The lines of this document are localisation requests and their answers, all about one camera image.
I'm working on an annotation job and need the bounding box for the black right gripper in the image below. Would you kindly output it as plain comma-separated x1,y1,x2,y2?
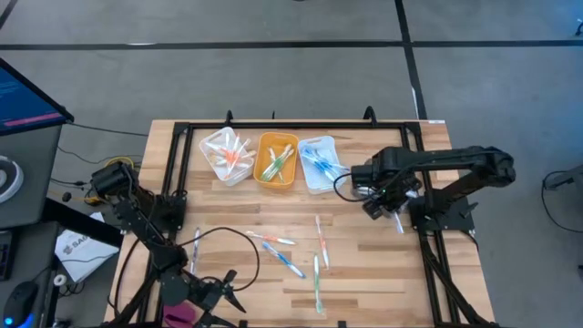
350,153,424,210

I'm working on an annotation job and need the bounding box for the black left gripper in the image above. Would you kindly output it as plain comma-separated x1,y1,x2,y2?
189,268,248,316

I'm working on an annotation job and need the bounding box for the white plastic bin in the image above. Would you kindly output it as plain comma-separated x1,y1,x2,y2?
297,135,352,196
199,126,257,187

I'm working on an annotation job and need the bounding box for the green toothbrush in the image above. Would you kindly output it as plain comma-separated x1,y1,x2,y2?
260,148,296,182
263,154,292,179
312,252,326,315
261,145,292,181
268,146,284,184

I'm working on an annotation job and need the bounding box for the orange plastic bin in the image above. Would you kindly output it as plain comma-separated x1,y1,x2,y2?
253,131,301,190

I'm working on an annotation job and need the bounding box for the maroon cloth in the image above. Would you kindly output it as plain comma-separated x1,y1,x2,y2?
162,300,200,328

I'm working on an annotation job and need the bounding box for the white printed booklet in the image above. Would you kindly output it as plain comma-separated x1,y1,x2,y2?
54,211,120,283

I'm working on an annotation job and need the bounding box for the black desk beam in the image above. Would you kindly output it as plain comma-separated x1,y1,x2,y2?
40,198,124,250

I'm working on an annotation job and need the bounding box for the grey equipment base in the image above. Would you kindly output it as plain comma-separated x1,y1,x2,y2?
546,164,583,190

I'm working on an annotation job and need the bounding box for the black computer mouse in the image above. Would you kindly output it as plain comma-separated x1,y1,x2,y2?
2,281,37,328

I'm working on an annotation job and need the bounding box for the black keyboard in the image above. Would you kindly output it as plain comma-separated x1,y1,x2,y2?
0,230,17,282

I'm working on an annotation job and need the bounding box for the grey desk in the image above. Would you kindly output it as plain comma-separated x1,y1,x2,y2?
0,125,63,229

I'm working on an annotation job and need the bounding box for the white round device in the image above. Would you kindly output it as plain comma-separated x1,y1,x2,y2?
0,155,25,205

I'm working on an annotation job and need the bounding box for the computer monitor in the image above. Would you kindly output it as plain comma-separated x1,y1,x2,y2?
0,57,76,137

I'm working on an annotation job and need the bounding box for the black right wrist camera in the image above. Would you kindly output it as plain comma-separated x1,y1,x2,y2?
362,199,389,221

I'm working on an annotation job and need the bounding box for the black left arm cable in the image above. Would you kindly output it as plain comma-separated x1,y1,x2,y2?
179,226,261,292

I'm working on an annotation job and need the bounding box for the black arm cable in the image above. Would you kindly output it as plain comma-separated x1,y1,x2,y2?
179,226,261,292
332,171,365,203

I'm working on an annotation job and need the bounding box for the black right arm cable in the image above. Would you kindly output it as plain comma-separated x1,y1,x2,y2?
332,171,365,203

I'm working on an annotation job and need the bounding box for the thick black cable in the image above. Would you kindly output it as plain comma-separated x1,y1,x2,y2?
107,230,149,318

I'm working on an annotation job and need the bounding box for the black floor cable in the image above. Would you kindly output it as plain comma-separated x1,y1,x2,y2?
540,169,583,234

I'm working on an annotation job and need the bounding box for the yellow cable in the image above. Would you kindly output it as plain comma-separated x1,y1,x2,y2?
105,156,136,169

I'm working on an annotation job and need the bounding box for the black monitor cable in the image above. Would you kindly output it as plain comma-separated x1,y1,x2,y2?
66,121,150,138

